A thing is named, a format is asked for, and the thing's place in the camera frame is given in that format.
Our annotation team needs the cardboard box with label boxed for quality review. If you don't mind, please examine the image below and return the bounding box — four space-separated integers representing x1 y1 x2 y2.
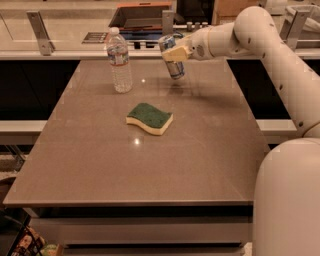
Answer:
212 0 258 25

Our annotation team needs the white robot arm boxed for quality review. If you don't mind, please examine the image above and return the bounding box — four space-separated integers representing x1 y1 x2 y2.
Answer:
162 6 320 256

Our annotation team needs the right metal bracket post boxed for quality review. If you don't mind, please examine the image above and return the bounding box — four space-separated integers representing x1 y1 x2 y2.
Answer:
280 11 310 50

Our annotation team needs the middle metal bracket post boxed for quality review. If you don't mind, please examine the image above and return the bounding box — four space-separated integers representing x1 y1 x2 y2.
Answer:
162 10 174 36

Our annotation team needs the snack bags basket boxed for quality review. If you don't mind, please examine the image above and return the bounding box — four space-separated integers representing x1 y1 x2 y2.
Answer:
10 227 63 256

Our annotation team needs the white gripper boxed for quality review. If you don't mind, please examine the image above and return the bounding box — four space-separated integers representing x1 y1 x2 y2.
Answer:
162 27 212 62

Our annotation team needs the metal bracket post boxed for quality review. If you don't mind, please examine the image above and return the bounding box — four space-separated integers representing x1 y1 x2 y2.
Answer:
27 11 55 56
162 10 174 36
280 11 310 50

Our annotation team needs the red bull can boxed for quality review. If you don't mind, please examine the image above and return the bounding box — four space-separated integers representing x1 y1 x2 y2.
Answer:
158 34 185 79

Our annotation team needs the clear plastic water bottle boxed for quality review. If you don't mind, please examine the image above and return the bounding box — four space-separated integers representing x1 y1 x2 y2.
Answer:
106 27 133 93

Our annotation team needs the green and yellow sponge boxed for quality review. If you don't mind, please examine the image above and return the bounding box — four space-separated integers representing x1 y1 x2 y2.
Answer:
126 103 173 136

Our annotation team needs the left metal bracket post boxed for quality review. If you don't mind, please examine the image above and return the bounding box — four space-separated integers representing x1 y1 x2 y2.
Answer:
27 11 55 56

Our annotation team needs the dark open tray bin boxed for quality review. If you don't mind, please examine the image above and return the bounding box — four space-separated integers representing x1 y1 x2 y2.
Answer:
109 2 172 30

